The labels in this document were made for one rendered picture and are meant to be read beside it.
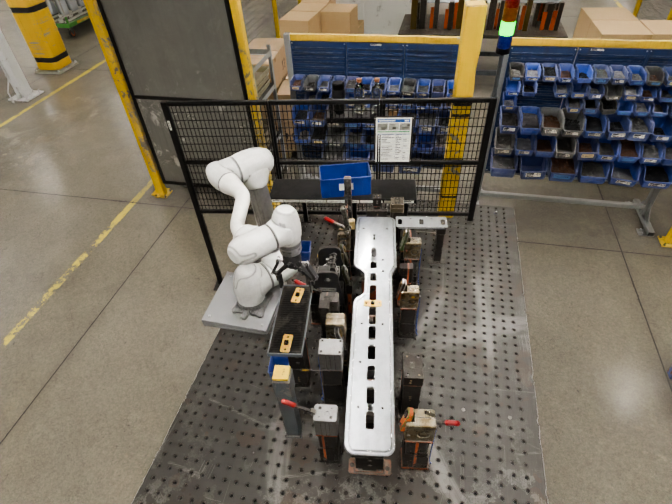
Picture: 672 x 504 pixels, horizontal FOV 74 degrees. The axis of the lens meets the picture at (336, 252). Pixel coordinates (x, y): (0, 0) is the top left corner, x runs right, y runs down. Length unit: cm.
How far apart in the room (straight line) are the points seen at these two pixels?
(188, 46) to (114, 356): 240
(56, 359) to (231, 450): 198
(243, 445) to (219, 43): 289
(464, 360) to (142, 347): 227
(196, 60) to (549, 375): 347
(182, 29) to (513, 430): 347
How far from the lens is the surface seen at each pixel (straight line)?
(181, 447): 224
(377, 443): 178
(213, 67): 399
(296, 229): 168
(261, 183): 219
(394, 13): 846
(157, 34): 413
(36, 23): 905
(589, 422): 323
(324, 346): 186
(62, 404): 356
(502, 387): 233
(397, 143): 276
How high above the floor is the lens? 262
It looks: 42 degrees down
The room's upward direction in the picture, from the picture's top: 4 degrees counter-clockwise
